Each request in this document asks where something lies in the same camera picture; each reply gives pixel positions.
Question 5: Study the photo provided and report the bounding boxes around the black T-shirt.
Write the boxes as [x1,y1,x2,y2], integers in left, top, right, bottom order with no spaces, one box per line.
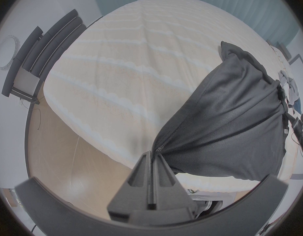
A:
[151,41,288,182]

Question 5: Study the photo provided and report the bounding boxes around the light grey garment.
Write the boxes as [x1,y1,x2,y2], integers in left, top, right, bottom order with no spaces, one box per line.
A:
[278,70,299,105]

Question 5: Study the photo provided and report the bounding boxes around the bed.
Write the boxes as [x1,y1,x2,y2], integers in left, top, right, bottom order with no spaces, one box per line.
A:
[42,0,303,194]

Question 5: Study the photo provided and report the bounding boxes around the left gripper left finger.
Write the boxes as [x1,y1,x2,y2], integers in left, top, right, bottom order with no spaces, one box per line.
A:
[107,151,152,217]

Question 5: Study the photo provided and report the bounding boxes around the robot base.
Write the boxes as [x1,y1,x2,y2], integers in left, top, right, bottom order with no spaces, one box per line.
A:
[187,188,224,218]

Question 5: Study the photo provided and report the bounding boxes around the white printed pillow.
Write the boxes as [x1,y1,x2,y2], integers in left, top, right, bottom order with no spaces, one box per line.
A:
[270,45,289,67]

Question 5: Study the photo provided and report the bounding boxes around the grey bedside table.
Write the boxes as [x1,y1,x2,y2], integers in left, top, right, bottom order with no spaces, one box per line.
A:
[277,41,292,58]

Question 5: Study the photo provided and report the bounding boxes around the round white mirror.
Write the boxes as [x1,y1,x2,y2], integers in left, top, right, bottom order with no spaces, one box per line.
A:
[0,35,20,69]

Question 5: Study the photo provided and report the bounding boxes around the thin black cable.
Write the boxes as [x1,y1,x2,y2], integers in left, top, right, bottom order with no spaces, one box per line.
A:
[19,98,42,132]

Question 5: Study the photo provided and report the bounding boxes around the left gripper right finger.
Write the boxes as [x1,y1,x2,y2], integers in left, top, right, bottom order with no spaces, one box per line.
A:
[152,154,198,213]

